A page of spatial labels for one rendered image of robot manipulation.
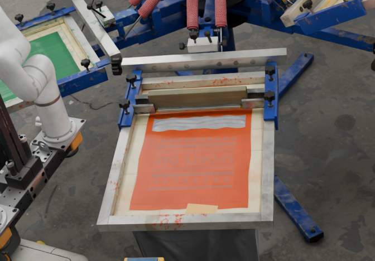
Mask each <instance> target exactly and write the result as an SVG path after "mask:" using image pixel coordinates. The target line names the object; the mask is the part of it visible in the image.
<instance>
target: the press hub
mask: <svg viewBox="0 0 375 261"><path fill-rule="evenodd" d="M244 1H245V0H226V5H227V25H228V33H229V36H228V41H227V47H223V46H222V49H223V52H226V51H235V43H234V34H233V28H234V27H237V26H239V25H241V24H243V23H245V22H246V21H248V20H247V17H245V16H241V15H238V14H234V13H230V12H229V8H231V7H234V6H236V5H238V4H240V3H242V2H244ZM205 2H206V0H198V11H200V12H202V15H200V18H203V17H204V10H205ZM180 4H181V6H183V7H184V8H187V5H186V1H185V2H181V3H180ZM229 73H238V68H237V67H236V68H226V69H215V74H229Z"/></svg>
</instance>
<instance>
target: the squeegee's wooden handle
mask: <svg viewBox="0 0 375 261"><path fill-rule="evenodd" d="M242 99H248V94H247V87H246V86H232V87H221V88H201V89H181V90H161V91H149V92H148V101H149V104H154V105H155V109H156V110H157V109H158V108H169V107H191V106H202V105H224V104H240V105H242Z"/></svg>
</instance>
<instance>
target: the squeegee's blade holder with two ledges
mask: <svg viewBox="0 0 375 261"><path fill-rule="evenodd" d="M228 108H240V104H224V105H202V106H191V107H169V108H158V112H171V111H183V110H206V109H228Z"/></svg>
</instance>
